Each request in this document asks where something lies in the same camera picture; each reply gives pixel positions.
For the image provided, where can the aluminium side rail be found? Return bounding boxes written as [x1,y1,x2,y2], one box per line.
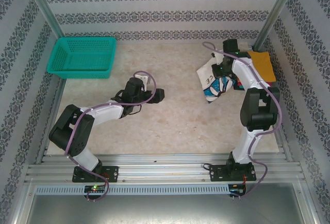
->
[262,89,294,163]

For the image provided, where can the white daisy print t-shirt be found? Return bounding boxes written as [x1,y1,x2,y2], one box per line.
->
[196,52,238,104]

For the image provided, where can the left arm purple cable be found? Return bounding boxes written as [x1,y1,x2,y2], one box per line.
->
[63,70,157,202]

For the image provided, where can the teal plastic mesh basket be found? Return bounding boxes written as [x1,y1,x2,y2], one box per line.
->
[45,36,117,80]

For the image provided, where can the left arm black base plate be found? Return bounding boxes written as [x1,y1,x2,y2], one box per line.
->
[72,166,119,183]

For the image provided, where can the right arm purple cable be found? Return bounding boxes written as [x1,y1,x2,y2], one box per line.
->
[202,42,282,201]

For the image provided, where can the aluminium mounting rail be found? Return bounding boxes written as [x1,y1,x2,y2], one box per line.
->
[24,153,307,183]

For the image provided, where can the grey slotted cable duct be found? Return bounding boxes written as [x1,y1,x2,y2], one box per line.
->
[35,184,230,195]

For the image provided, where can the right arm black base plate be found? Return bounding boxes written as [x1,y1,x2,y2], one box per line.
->
[209,164,257,183]

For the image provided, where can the grey sheet metal shelf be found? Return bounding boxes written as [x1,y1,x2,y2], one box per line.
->
[15,182,320,224]

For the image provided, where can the aluminium frame post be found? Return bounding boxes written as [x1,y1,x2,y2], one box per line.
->
[253,0,302,51]
[24,0,65,38]

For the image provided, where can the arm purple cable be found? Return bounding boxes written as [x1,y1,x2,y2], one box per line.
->
[202,42,282,201]
[63,70,157,202]

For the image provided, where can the yellow folded t-shirt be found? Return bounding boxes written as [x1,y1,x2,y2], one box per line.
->
[247,50,276,83]

